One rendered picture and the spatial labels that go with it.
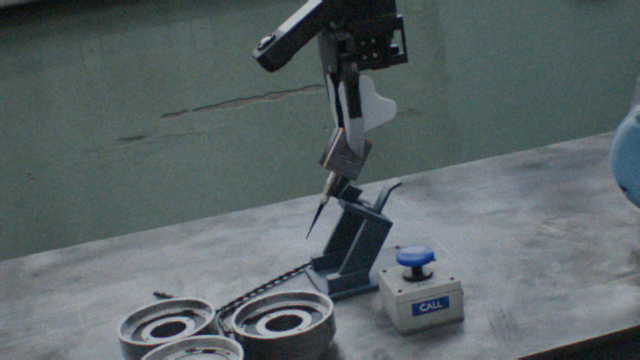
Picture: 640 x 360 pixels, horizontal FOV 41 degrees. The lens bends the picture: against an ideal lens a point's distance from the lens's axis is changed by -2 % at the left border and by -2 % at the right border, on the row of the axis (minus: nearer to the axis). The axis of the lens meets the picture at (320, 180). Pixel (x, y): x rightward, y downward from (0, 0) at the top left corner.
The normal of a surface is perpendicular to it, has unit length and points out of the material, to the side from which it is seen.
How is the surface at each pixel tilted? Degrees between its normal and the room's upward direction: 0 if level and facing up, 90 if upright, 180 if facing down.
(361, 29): 90
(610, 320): 0
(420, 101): 90
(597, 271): 0
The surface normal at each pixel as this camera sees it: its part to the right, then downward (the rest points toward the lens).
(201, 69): 0.21, 0.26
